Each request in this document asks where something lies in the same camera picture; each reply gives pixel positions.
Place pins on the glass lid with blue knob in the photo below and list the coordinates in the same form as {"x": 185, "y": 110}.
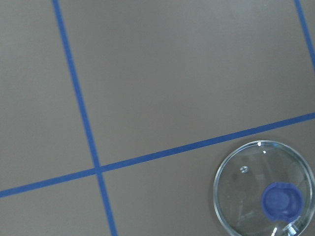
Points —
{"x": 264, "y": 188}

